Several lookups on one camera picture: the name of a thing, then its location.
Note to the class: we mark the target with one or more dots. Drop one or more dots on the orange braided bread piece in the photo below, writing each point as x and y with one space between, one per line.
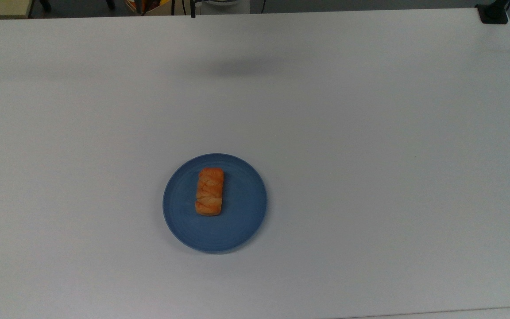
210 191

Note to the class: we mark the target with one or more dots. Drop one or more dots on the yellow and orange object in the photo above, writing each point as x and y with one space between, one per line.
146 5

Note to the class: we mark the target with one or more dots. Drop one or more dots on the blue round plate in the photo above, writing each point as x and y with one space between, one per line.
241 212

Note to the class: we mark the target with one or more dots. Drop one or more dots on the black table corner clamp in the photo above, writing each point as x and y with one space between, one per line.
492 13

